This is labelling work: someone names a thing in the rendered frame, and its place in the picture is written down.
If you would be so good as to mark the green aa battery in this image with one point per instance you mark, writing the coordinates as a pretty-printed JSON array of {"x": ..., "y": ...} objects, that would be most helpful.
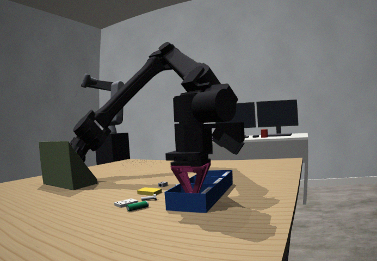
[{"x": 135, "y": 206}]

